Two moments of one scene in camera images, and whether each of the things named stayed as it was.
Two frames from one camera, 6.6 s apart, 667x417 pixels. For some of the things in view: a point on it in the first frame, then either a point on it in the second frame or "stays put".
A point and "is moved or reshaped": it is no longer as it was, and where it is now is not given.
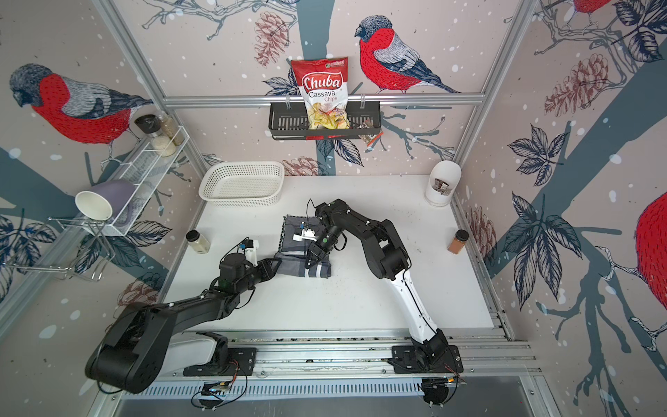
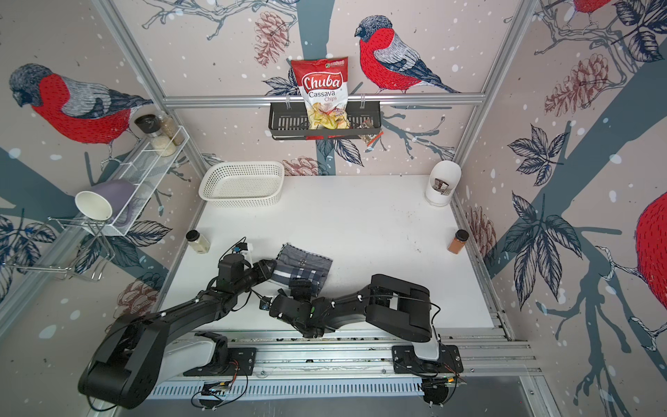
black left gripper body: [254, 275] stays put
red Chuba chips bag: [323, 84] stays put
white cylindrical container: [442, 182] stays put
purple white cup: [106, 200] stays put
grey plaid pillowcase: [293, 254] is moved or reshaped
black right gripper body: [323, 243] -> [300, 294]
